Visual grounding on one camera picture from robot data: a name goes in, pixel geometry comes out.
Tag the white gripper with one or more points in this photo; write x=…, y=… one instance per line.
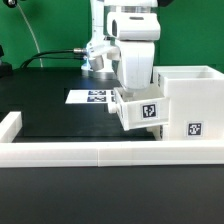
x=135, y=66

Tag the black device at left edge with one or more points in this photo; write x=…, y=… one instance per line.
x=5, y=67

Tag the printed marker sheet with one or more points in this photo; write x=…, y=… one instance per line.
x=90, y=96

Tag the white drawer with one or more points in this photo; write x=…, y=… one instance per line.
x=157, y=132
x=148, y=108

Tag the white drawer cabinet box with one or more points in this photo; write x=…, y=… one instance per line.
x=196, y=108

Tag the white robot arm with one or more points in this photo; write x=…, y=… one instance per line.
x=114, y=21

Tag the white U-shaped fence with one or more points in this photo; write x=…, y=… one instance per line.
x=100, y=154

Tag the white front drawer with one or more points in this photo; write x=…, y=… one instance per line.
x=157, y=132

